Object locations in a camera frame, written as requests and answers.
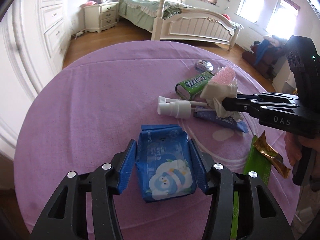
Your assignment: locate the white spray pump head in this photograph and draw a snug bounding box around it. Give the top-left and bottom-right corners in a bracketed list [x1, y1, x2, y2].
[157, 96, 208, 119]

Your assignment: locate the blue stick sachet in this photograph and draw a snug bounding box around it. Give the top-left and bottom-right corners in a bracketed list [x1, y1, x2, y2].
[194, 106, 248, 133]

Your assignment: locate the white wardrobe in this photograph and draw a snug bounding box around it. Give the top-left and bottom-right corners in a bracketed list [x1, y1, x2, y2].
[0, 0, 72, 155]

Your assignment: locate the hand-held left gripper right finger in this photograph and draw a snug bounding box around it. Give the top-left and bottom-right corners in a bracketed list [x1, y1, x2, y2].
[189, 139, 297, 240]

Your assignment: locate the blue wet wipes pack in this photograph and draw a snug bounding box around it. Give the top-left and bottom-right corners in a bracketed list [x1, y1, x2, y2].
[140, 124, 198, 203]

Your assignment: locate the purple tablecloth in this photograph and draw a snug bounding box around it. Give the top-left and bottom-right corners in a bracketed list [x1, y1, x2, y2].
[14, 40, 300, 240]

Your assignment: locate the green gum box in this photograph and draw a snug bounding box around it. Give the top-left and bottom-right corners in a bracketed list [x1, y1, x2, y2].
[175, 71, 214, 99]

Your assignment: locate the person's right hand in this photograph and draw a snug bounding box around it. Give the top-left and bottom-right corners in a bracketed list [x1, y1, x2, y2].
[286, 133, 305, 167]

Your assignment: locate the white dresser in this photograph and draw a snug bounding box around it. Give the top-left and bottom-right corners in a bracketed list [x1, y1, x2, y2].
[271, 60, 298, 93]

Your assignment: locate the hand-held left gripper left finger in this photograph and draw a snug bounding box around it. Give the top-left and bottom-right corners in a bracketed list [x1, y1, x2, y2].
[30, 139, 137, 240]

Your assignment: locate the pink hair brush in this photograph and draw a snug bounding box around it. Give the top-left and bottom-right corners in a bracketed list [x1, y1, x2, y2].
[211, 66, 237, 85]

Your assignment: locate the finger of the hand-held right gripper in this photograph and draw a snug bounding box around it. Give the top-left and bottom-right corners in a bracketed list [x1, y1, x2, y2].
[236, 92, 299, 106]
[222, 97, 294, 123]

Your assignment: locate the cream nightstand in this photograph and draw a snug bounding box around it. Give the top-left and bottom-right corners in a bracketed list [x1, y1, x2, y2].
[84, 1, 119, 33]

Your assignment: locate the cream wooden bed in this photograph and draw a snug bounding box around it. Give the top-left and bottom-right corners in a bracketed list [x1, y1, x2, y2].
[117, 0, 244, 52]

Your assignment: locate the white radiator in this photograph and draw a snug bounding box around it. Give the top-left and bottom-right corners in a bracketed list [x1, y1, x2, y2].
[246, 27, 265, 50]

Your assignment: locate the white tissue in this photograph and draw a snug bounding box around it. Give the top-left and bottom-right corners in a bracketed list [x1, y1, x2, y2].
[200, 79, 244, 120]

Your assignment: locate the green packet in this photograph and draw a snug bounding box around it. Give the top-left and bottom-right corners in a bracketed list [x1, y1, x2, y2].
[231, 135, 272, 240]

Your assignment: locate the blue cloth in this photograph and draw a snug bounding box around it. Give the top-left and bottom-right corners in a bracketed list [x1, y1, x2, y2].
[254, 40, 272, 67]

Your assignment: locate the dark red armchair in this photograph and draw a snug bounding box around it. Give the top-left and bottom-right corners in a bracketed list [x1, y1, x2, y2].
[242, 34, 288, 78]

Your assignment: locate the gold wrapper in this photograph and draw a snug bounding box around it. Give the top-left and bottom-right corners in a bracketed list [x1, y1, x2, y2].
[254, 131, 292, 179]

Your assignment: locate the green bedspread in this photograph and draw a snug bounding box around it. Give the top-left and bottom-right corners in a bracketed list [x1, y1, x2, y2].
[119, 0, 182, 30]

